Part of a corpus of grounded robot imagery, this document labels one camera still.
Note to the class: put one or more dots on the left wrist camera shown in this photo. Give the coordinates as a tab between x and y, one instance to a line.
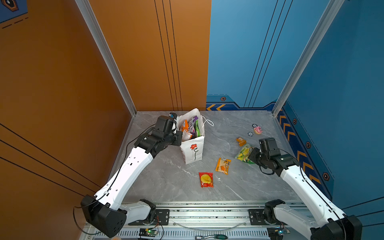
173	116

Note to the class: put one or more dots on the green yellow snack bag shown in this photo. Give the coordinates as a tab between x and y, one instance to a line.
244	154

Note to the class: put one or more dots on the left green circuit board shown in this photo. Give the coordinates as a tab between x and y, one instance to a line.
148	233

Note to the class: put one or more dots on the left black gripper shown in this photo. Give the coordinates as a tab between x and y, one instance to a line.
178	141

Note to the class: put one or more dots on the green handled screwdriver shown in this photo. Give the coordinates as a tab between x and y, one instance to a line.
215	237

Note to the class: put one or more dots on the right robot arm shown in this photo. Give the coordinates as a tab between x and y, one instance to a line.
329	222

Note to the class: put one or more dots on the green Lays chips bag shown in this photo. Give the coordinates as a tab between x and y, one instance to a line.
197	129

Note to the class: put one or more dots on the tiny orange candy packet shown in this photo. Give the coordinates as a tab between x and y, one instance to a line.
241	141

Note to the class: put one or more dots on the Fox's berries candy bag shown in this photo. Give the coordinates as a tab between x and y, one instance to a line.
192	125

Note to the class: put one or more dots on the aluminium corner post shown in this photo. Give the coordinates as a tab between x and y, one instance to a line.
318	34
101	42

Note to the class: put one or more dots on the right aluminium corner post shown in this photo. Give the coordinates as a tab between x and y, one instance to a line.
318	34

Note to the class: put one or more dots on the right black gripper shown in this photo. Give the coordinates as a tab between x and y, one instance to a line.
252	155

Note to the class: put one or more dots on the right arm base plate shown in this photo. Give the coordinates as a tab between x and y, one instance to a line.
257	218

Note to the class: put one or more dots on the red yellow snack packet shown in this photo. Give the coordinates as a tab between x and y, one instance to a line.
206	180

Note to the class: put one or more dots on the white paper bag with flower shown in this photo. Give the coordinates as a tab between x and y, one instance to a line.
192	149

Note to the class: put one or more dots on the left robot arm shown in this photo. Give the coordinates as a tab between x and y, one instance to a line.
104	210

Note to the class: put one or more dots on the left aluminium corner post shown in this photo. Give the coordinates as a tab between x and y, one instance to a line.
101	42

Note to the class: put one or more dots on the aluminium rail frame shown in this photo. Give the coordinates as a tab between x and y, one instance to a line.
185	220

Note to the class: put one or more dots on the pink toy keychain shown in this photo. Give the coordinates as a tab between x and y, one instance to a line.
257	130

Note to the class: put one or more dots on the small orange snack packet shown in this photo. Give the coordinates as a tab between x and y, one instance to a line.
223	166

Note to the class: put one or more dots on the right circuit board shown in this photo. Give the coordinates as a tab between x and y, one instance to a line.
277	233

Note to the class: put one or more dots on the long orange snack packet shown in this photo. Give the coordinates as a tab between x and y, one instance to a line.
186	134

